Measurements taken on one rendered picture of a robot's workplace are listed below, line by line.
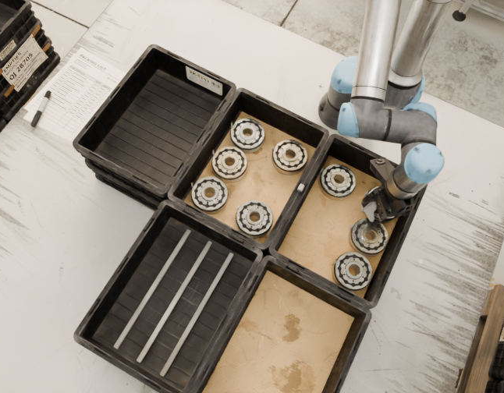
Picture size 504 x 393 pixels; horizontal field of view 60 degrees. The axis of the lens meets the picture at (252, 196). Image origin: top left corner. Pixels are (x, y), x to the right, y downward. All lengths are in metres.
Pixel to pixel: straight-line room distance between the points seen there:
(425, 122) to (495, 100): 1.80
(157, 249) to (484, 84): 2.17
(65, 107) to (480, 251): 1.43
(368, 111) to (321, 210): 0.37
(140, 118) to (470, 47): 2.12
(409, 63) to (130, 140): 0.82
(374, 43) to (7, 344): 1.22
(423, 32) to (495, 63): 1.76
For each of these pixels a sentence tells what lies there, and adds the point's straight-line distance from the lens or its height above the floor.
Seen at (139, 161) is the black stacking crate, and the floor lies 0.83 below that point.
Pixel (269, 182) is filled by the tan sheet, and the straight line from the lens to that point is 1.28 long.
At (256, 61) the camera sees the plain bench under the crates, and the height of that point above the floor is 0.70.
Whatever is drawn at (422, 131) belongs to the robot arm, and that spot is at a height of 1.18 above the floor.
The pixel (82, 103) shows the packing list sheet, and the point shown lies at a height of 0.70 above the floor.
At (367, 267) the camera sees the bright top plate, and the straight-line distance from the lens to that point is 1.23.
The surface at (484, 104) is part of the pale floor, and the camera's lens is 2.79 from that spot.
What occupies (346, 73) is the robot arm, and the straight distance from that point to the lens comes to 1.36.
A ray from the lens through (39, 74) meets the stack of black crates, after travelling 2.29.
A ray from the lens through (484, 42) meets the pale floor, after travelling 3.05.
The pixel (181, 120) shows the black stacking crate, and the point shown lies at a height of 0.83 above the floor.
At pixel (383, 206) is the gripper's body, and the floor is 0.99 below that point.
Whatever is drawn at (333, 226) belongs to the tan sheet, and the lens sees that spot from 1.26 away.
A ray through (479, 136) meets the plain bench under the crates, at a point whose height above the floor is 0.70.
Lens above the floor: 2.01
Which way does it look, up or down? 69 degrees down
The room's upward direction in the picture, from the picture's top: 9 degrees clockwise
